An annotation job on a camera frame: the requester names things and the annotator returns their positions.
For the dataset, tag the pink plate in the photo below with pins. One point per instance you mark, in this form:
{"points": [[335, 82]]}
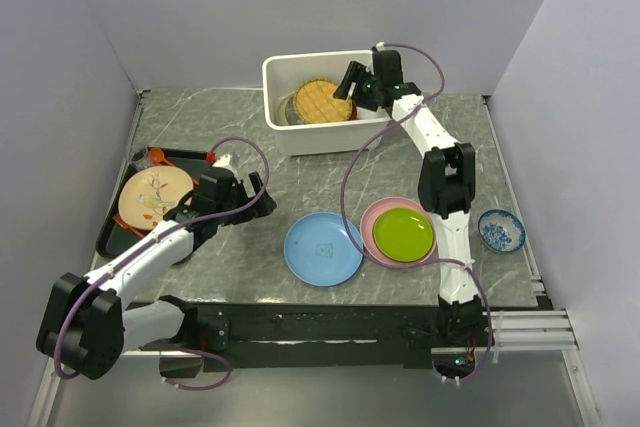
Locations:
{"points": [[367, 222]]}

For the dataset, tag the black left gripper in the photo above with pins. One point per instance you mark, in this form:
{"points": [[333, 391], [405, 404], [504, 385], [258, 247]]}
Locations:
{"points": [[263, 207]]}

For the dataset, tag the red round plate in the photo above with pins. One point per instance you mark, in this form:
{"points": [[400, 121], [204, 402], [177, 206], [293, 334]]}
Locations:
{"points": [[354, 114]]}

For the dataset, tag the round woven bamboo mat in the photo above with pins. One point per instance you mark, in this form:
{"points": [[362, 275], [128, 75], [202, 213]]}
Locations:
{"points": [[314, 103]]}

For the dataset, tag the white plastic bin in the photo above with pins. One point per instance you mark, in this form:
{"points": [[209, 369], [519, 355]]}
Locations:
{"points": [[282, 75]]}

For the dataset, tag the cream plate with branch motif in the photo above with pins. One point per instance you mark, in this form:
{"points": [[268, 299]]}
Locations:
{"points": [[281, 116]]}

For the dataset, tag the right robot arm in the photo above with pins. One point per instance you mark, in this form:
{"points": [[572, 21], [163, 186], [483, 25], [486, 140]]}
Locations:
{"points": [[447, 181]]}

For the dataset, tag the dark plate with deer motif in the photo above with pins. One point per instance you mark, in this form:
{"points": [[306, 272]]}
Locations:
{"points": [[291, 115]]}

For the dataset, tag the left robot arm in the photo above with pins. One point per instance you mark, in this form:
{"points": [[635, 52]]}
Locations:
{"points": [[88, 324]]}

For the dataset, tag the orange measuring scoop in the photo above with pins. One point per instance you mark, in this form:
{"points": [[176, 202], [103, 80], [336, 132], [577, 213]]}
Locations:
{"points": [[158, 157]]}

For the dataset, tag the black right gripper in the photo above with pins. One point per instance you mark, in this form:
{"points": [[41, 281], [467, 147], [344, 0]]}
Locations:
{"points": [[357, 73]]}

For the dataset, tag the black plastic tray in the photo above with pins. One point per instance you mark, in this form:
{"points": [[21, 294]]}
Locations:
{"points": [[113, 241]]}

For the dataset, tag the green plate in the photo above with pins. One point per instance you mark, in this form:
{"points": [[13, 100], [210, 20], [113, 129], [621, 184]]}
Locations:
{"points": [[404, 235]]}

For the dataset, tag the clear glass cup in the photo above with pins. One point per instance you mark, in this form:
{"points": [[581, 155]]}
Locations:
{"points": [[141, 160]]}

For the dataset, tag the beige plate with bird motif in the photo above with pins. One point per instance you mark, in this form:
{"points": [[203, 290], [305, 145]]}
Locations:
{"points": [[149, 194]]}

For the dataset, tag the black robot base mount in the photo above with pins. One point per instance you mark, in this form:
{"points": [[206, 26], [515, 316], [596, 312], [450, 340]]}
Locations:
{"points": [[297, 335]]}

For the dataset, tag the blue white patterned bowl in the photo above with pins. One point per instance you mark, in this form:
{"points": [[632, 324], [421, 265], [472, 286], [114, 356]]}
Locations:
{"points": [[501, 231]]}

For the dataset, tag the blue plate with bamboo mat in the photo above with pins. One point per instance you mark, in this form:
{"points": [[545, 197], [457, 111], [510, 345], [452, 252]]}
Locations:
{"points": [[321, 252]]}

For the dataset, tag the aluminium frame rail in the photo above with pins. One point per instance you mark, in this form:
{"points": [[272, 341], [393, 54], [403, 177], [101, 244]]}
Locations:
{"points": [[524, 316]]}

